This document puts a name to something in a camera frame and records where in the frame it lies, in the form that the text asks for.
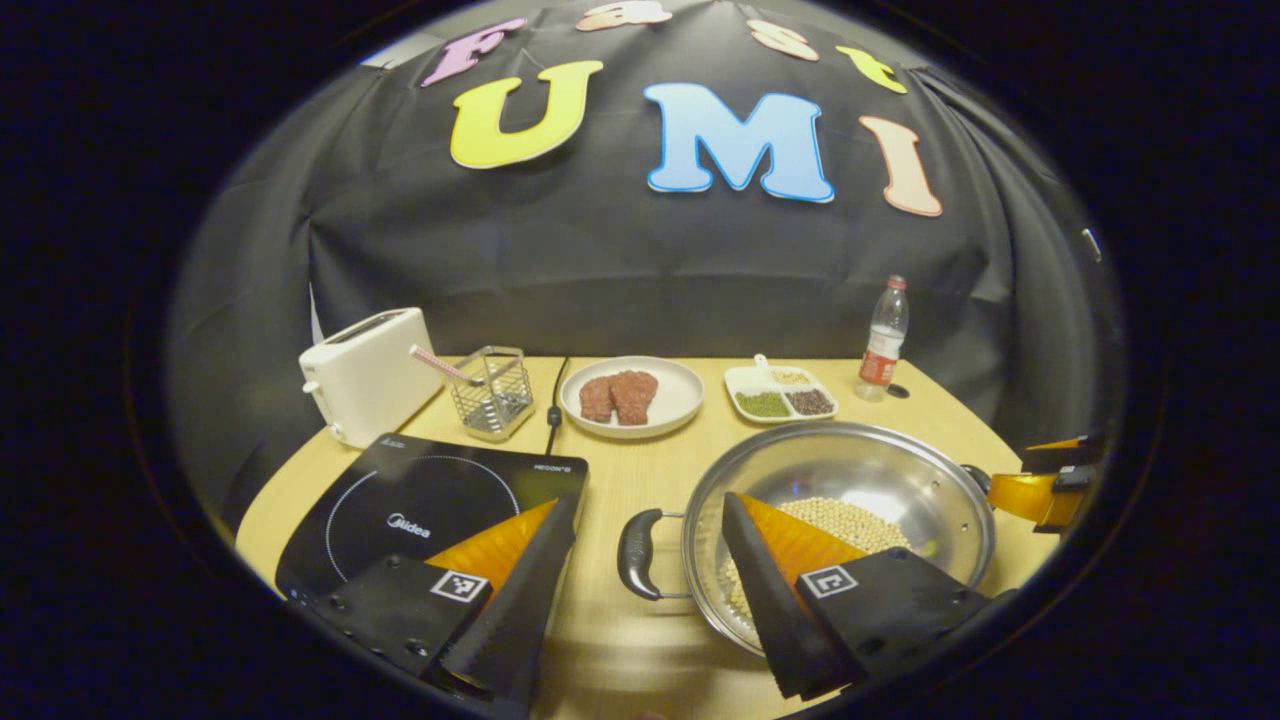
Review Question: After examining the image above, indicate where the wire mesh basket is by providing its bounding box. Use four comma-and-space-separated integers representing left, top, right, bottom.
447, 345, 536, 443

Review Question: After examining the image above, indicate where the red meat piece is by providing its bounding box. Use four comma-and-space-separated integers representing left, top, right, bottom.
578, 376, 617, 424
610, 370, 661, 428

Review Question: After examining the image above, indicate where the stainless steel pot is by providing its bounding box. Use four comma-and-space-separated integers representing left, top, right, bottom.
617, 420, 998, 658

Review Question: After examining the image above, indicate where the white toaster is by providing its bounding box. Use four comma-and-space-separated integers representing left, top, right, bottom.
298, 307, 447, 449

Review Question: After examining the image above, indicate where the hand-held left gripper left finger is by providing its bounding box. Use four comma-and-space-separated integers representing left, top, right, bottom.
300, 495, 587, 711

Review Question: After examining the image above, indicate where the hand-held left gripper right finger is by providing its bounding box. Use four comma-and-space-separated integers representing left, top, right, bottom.
720, 492, 1001, 701

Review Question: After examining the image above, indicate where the white round plate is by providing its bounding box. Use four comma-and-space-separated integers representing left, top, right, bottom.
560, 355, 706, 441

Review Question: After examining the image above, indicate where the black backdrop cloth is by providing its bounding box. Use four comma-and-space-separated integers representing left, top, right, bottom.
165, 0, 1126, 531

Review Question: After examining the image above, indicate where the pile of soybeans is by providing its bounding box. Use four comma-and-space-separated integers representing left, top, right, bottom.
720, 496, 913, 626

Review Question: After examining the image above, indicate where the clear plastic water bottle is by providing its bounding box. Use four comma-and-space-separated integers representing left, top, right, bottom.
855, 275, 911, 403

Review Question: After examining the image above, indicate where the black induction cooktop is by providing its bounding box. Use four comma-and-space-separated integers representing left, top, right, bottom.
275, 432, 591, 611

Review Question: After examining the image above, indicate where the white divided dish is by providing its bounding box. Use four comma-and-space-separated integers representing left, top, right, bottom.
723, 353, 839, 425

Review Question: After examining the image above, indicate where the black power cable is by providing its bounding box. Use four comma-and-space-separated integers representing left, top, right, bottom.
543, 357, 572, 457

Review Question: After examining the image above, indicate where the pink striped straw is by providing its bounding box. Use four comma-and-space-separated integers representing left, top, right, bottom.
409, 345, 488, 388

